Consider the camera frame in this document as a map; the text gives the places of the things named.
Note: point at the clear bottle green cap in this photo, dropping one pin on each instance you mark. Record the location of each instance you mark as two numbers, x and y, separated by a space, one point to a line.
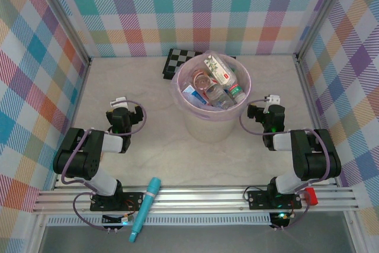
237 91

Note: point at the clear bottle blue cap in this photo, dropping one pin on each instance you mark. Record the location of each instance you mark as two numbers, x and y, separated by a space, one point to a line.
219 96

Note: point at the white label plastic bottle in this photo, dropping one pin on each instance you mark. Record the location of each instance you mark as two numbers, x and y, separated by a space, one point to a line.
219 69

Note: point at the blue label water bottle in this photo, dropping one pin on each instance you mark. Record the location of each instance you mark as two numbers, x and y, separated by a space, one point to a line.
195 94

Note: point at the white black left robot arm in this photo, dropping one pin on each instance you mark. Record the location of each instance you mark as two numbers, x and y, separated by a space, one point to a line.
77 152

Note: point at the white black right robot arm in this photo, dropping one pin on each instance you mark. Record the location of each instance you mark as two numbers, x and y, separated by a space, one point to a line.
314 158

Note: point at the beige plastic bin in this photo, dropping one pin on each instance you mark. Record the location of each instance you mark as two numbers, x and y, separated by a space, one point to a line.
207 131

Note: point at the black white checkerboard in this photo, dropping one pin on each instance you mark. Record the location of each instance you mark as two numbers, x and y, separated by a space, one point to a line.
174 60

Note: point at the red plastic block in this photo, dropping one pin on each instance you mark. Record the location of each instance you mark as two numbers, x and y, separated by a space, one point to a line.
311 196

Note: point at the teal marker pen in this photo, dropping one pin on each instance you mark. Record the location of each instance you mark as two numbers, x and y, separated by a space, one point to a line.
146 205

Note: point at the small electronics board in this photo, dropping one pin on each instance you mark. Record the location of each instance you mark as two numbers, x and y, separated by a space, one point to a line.
114 219
281 217

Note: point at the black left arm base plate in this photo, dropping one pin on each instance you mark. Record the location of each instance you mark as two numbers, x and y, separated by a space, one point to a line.
133 198

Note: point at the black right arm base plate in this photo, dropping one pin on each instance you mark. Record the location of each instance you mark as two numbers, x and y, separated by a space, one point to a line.
257 199

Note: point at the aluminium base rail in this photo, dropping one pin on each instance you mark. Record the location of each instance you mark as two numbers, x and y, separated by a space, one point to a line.
207 199

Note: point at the aluminium frame post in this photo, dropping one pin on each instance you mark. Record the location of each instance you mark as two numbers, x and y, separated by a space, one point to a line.
322 16
65 19

